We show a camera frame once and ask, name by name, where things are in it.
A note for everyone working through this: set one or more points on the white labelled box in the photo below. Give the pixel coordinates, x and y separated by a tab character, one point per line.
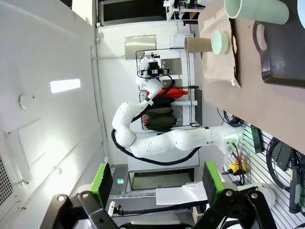
181	40

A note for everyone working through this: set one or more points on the tall brown cup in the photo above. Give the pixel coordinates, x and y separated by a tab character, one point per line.
200	45

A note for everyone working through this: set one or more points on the tall green cup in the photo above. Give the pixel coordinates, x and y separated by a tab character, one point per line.
262	12

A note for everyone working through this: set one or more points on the light blue bowl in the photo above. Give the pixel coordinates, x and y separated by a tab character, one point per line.
302	14

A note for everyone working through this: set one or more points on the large steel wall plate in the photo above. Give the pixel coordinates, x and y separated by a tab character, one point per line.
140	47

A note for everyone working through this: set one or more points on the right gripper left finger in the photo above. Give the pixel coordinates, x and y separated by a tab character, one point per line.
100	186

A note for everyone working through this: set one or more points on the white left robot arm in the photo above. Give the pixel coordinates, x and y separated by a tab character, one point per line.
155	143

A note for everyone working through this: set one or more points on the white ceiling smoke detector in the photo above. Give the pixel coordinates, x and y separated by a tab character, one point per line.
26	101

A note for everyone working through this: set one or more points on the black mounting plate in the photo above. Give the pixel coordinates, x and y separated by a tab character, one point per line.
257	140

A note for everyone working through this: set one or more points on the black flat panel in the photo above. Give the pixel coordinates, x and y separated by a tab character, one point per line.
198	107

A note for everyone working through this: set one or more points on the white tube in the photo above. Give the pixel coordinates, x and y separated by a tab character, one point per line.
183	103

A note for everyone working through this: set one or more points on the beige cloth mat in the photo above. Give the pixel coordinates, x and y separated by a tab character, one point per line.
216	69

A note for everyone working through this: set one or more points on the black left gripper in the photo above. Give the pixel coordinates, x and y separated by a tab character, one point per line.
154	69

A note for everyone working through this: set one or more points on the dark brown serving tray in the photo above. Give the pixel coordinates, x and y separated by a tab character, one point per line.
236	64
286	59

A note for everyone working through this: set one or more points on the yellow emergency stop button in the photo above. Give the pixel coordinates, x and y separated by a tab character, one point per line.
237	168

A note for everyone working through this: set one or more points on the red plastic item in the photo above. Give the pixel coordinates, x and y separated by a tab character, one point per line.
176	93

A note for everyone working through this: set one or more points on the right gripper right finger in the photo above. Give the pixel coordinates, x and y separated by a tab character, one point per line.
214	186

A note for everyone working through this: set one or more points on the green exit sign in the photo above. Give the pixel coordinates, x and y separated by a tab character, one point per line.
120	181

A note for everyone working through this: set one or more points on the rectangular ceiling light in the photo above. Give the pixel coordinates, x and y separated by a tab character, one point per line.
65	86

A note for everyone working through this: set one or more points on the small steel wall plate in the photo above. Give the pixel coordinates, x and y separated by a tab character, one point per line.
171	66

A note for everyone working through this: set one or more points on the mint green bowl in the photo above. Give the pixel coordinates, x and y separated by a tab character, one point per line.
218	43

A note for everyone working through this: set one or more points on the black hanging tool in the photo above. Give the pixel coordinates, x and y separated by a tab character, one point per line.
295	186

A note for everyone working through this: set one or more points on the dark green bag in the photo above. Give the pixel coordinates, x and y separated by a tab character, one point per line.
159	119

